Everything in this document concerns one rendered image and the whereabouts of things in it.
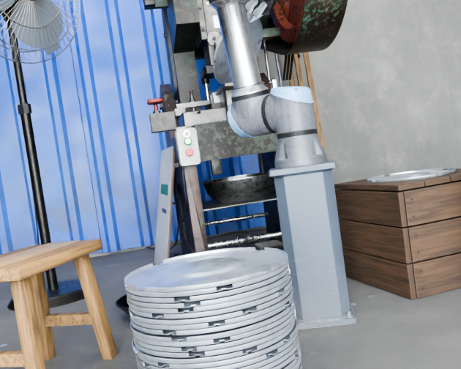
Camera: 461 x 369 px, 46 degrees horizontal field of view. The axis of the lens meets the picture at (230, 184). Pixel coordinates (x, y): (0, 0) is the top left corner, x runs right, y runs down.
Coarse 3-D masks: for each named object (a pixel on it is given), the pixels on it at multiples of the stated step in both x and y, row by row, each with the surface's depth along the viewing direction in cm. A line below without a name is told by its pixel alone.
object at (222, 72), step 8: (248, 16) 200; (256, 24) 207; (256, 32) 209; (256, 40) 212; (216, 48) 195; (224, 48) 198; (256, 48) 215; (216, 56) 197; (224, 56) 200; (256, 56) 218; (216, 64) 199; (224, 64) 203; (216, 72) 202; (224, 72) 206; (224, 80) 208
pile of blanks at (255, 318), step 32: (128, 288) 89; (224, 288) 83; (256, 288) 87; (288, 288) 94; (160, 320) 84; (192, 320) 82; (224, 320) 84; (256, 320) 84; (288, 320) 89; (160, 352) 85; (192, 352) 84; (224, 352) 82; (256, 352) 83; (288, 352) 88
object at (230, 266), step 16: (176, 256) 109; (192, 256) 109; (208, 256) 107; (224, 256) 104; (240, 256) 102; (256, 256) 100; (272, 256) 98; (144, 272) 100; (160, 272) 98; (176, 272) 93; (192, 272) 91; (208, 272) 90; (224, 272) 90; (240, 272) 88; (256, 272) 84; (160, 288) 83; (176, 288) 82; (192, 288) 81
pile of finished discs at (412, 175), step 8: (440, 168) 191; (448, 168) 187; (376, 176) 196; (384, 176) 196; (392, 176) 185; (400, 176) 181; (408, 176) 179; (416, 176) 170; (424, 176) 170; (432, 176) 170
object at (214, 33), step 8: (208, 8) 223; (208, 16) 223; (216, 16) 224; (208, 24) 223; (216, 24) 224; (208, 32) 223; (216, 32) 223; (208, 40) 222; (216, 40) 223; (208, 48) 224; (208, 56) 226; (208, 64) 229
